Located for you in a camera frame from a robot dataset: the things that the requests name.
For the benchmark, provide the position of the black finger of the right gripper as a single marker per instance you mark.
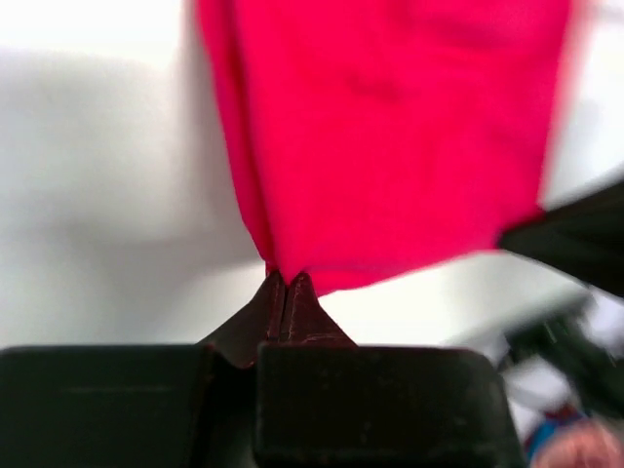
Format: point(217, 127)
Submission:
point(583, 239)

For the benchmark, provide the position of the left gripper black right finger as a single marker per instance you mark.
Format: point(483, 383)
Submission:
point(305, 322)

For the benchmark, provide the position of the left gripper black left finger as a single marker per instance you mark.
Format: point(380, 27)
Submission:
point(259, 321)

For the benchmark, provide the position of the red t shirt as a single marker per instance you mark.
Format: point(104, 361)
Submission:
point(367, 139)

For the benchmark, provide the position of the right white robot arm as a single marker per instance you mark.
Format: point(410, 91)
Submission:
point(597, 379)

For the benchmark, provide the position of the colourful clutter off table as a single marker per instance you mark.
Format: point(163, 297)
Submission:
point(568, 438)

